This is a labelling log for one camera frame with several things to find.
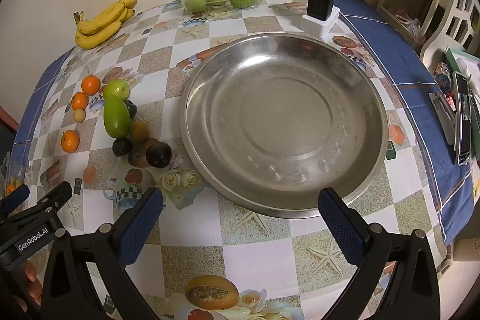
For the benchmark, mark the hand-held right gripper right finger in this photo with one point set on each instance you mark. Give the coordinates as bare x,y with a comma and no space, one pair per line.
341,226

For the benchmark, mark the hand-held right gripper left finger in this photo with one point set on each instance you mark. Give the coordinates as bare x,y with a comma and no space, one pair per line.
140,226

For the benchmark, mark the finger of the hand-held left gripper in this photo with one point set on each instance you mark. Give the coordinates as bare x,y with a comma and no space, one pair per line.
56,194
17,194

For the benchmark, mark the round metal basin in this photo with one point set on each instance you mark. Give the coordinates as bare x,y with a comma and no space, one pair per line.
285,125

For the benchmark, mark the person's left hand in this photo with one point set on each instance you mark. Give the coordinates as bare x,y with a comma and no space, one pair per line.
33,277

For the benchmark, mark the clear plastic bag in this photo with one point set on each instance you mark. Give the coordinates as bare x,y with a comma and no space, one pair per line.
11,173

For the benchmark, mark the orange tangerine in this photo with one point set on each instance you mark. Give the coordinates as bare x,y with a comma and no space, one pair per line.
70,140
79,100
91,84

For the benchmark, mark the reddish brown wooden bar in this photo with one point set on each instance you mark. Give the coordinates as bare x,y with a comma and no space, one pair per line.
5,115

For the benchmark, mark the small yellow longan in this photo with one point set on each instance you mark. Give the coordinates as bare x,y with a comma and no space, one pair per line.
79,115

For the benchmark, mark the grey folded stand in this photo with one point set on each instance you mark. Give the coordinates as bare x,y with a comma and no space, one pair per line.
442,117

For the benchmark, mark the black smartphone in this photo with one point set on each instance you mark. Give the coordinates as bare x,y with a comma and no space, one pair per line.
463,125

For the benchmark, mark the yellow banana bunch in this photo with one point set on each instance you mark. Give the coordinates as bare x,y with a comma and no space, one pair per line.
97,25

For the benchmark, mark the colourful tape rolls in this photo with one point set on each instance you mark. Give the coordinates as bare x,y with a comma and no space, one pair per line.
444,74

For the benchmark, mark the white charging dock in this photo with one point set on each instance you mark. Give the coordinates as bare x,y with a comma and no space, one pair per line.
318,28

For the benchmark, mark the white plastic chair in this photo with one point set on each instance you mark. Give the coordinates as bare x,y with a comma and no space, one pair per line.
437,39

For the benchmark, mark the white plastic bag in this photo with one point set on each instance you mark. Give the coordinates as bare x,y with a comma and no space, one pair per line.
408,24

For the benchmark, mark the black power adapter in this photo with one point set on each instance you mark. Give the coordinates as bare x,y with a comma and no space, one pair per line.
320,1

